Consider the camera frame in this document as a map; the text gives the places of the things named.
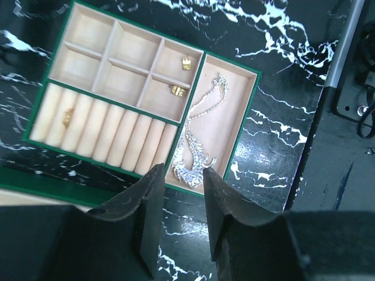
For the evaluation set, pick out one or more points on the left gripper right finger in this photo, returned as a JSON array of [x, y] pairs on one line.
[[224, 205]]

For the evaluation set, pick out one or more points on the gold earring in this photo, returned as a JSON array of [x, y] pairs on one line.
[[177, 90], [186, 62]]

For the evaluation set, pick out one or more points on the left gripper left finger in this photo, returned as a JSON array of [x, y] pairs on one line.
[[126, 231]]

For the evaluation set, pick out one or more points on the green jewelry tray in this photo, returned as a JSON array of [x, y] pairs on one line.
[[105, 99]]

